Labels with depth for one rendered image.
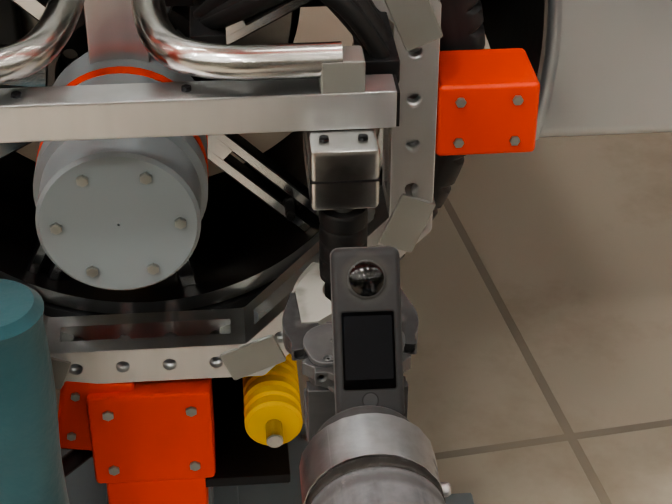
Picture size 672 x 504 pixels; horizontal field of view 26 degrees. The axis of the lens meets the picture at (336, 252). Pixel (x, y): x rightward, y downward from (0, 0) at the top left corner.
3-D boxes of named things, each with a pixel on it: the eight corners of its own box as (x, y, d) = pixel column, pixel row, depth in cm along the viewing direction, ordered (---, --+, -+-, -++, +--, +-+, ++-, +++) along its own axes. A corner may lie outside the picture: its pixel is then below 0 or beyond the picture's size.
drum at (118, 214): (210, 165, 135) (202, 25, 127) (213, 297, 117) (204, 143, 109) (57, 171, 134) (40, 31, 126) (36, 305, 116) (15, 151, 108)
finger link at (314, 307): (280, 318, 115) (303, 390, 108) (278, 256, 112) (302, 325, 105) (318, 313, 116) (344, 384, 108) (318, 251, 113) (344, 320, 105)
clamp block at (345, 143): (367, 149, 113) (368, 87, 110) (380, 210, 105) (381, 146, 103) (302, 151, 113) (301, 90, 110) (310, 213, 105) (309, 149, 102)
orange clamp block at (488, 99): (424, 117, 135) (519, 114, 136) (435, 159, 129) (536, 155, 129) (426, 49, 131) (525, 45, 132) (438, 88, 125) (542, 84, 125)
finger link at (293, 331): (272, 310, 109) (295, 382, 102) (272, 293, 108) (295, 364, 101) (334, 302, 110) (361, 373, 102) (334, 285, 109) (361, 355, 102)
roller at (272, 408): (288, 293, 170) (287, 251, 166) (304, 462, 145) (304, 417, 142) (238, 295, 169) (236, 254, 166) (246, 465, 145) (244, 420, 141)
